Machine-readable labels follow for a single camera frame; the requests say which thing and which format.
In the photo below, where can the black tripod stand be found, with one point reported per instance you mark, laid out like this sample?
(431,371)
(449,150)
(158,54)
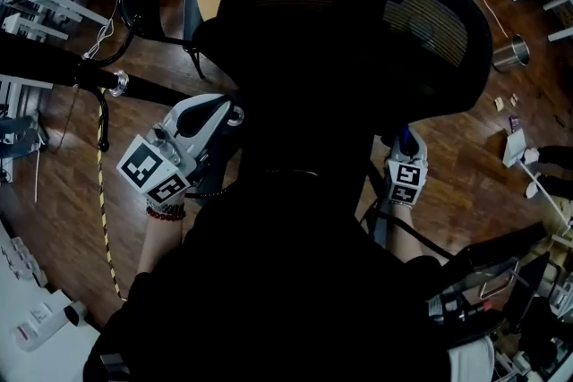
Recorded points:
(53,69)

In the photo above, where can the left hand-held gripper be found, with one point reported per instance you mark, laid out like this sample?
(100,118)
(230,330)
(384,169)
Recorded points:
(147,167)

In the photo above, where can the black chest-mounted device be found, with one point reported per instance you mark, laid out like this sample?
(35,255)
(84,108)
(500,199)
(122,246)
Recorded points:
(488,286)

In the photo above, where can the person's left forearm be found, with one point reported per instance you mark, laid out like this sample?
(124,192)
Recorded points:
(161,246)

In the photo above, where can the person's black shirt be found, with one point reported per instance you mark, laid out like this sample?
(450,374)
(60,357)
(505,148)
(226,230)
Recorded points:
(277,282)

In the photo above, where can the white table with plastic boxes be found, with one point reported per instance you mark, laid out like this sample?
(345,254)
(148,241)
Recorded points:
(31,326)

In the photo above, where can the silver wristwatch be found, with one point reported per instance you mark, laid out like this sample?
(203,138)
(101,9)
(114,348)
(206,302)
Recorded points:
(165,207)

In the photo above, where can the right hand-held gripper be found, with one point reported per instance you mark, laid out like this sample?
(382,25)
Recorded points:
(405,183)

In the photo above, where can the black and yellow floor tape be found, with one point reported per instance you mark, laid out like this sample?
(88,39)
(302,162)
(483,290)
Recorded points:
(104,201)

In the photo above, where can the blue cloth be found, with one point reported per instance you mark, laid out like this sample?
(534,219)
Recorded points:
(405,136)

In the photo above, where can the person's right forearm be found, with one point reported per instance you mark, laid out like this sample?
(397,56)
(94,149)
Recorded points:
(409,232)

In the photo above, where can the black folding chair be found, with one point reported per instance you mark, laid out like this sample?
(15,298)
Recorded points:
(152,13)

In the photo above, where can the silver metal bin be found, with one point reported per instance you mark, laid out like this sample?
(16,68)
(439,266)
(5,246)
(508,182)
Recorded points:
(510,54)

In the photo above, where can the black mesh office chair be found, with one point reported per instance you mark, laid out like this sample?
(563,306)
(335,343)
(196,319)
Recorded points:
(340,36)

